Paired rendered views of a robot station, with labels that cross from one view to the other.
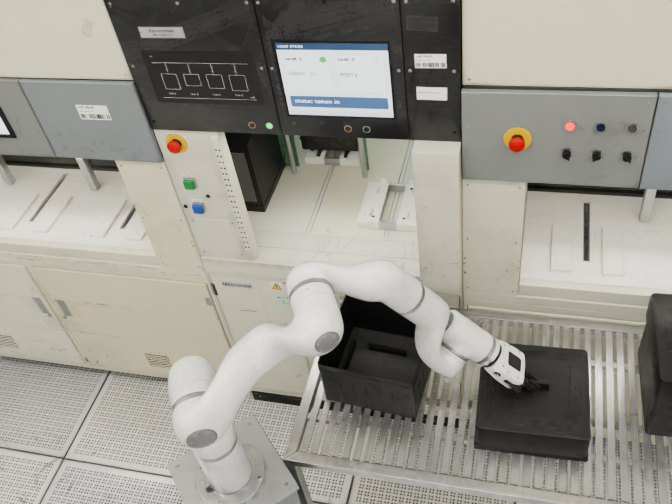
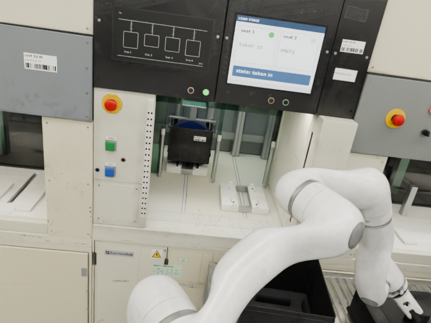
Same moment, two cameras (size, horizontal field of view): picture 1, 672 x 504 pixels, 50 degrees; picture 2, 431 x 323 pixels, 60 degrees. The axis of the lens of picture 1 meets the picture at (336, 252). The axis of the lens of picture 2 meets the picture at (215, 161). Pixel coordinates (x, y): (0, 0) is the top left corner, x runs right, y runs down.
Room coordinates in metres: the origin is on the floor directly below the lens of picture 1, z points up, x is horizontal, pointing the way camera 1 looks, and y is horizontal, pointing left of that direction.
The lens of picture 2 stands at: (0.53, 0.60, 1.72)
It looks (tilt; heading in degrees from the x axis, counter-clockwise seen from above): 23 degrees down; 334
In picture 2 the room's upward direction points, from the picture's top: 8 degrees clockwise
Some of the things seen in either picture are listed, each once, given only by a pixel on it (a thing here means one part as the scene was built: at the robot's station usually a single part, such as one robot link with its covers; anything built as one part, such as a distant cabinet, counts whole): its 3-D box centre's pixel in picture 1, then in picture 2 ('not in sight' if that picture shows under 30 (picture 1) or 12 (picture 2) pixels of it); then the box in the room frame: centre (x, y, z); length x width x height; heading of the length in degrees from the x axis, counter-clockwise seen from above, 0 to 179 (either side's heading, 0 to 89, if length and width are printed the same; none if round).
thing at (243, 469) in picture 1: (223, 458); not in sight; (1.02, 0.39, 0.85); 0.19 x 0.19 x 0.18
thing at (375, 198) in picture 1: (392, 204); (242, 197); (1.85, -0.22, 0.89); 0.22 x 0.21 x 0.04; 159
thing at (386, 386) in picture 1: (380, 353); (278, 298); (1.27, -0.07, 0.85); 0.28 x 0.28 x 0.17; 64
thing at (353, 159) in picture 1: (338, 143); (187, 162); (2.24, -0.08, 0.89); 0.22 x 0.21 x 0.04; 159
